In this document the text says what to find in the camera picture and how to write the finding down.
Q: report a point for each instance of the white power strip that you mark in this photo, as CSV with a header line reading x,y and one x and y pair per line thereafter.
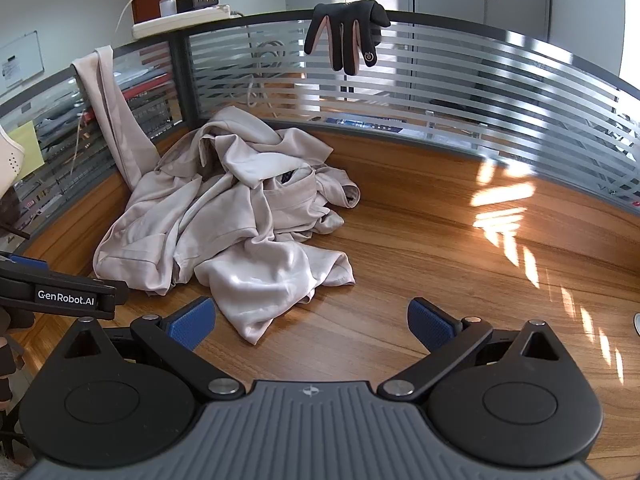
x,y
185,19

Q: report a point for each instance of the white wall whiteboard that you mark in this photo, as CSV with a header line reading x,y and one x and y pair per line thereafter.
x,y
19,60

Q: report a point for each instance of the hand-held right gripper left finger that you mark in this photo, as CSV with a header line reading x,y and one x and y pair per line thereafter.
x,y
195,322

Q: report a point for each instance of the white plug adapter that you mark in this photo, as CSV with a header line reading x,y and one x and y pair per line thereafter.
x,y
168,4

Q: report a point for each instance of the red and white folders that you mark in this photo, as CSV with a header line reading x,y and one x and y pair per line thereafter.
x,y
145,91

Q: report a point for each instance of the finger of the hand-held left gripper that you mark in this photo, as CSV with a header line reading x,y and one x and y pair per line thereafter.
x,y
30,263

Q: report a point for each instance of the black and pink glove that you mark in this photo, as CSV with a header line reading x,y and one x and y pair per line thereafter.
x,y
345,25

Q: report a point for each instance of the blue printed sheet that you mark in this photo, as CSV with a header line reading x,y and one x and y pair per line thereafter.
x,y
365,124

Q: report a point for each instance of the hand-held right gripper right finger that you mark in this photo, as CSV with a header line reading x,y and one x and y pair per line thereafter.
x,y
430,325

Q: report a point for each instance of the person's left hand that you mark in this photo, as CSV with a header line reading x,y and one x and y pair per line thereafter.
x,y
10,355

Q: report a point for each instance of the white perforated cap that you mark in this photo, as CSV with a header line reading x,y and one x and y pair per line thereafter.
x,y
10,160

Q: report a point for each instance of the yellow paper note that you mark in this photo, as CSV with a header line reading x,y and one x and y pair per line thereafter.
x,y
27,152

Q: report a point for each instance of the beige satin garment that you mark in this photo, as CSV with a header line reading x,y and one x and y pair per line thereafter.
x,y
150,210

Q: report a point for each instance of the black multi-port charger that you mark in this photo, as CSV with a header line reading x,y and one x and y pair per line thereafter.
x,y
199,0

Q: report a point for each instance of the long striped glass desk partition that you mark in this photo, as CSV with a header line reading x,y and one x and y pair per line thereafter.
x,y
450,85

